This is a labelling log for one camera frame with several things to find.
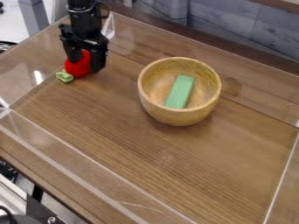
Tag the black metal table bracket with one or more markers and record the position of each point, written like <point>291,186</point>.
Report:
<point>38,211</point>

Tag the red plush strawberry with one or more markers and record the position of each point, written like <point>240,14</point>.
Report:
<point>75,70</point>

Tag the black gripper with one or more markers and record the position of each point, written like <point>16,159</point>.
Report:
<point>94,43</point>

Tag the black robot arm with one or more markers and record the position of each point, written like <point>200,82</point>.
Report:
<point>82,34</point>

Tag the clear acrylic tray wall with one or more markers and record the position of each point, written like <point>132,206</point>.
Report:
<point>82,139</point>

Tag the clear acrylic corner bracket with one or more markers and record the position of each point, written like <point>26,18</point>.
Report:
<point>108,27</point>

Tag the grey post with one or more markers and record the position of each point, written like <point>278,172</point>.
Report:
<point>34,15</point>

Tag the wooden bowl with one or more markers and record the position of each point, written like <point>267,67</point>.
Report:
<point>155,82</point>

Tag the green rectangular block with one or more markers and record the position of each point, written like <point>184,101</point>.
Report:
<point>180,92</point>

